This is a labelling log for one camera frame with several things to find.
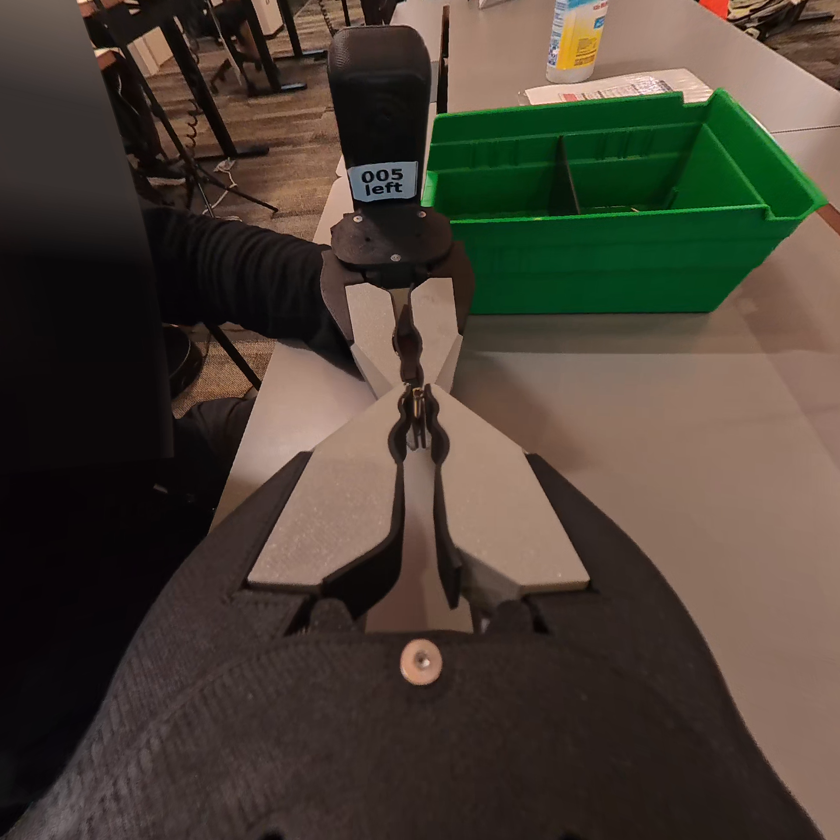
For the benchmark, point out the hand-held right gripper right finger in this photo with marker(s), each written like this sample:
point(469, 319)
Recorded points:
point(512, 518)

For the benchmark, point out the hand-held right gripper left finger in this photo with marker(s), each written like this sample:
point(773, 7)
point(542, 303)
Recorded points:
point(328, 518)

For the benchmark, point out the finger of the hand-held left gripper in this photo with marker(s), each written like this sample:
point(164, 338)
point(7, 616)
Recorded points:
point(371, 328)
point(439, 328)

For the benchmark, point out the steel screw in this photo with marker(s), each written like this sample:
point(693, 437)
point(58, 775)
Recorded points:
point(417, 434)

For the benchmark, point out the green plastic bin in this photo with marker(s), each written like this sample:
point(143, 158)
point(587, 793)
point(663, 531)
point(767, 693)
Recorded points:
point(623, 269)

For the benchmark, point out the person's left forearm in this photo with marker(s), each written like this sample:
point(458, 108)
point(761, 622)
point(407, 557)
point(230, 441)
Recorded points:
point(229, 275)

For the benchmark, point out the black office chair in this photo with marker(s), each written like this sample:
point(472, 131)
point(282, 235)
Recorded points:
point(184, 361)

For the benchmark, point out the black bin divider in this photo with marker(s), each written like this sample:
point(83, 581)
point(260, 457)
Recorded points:
point(564, 180)

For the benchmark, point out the yellow label wipes bottle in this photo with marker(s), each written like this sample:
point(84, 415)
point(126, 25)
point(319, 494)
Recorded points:
point(574, 39)

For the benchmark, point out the black tripod stand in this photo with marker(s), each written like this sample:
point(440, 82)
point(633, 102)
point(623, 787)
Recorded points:
point(164, 131)

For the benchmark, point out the white paper packet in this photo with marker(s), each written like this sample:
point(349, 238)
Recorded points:
point(623, 88)

